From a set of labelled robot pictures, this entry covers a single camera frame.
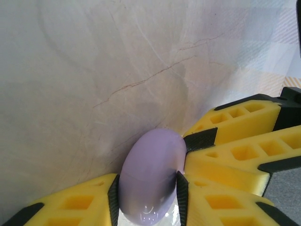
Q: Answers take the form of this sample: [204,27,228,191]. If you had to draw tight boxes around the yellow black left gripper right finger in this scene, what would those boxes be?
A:
[176,174,301,226]

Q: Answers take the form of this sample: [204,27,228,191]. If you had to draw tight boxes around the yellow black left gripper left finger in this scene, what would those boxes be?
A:
[0,173,120,226]

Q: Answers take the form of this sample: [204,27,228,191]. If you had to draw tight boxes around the purple earbud charging case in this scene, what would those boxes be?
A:
[118,128,188,224]

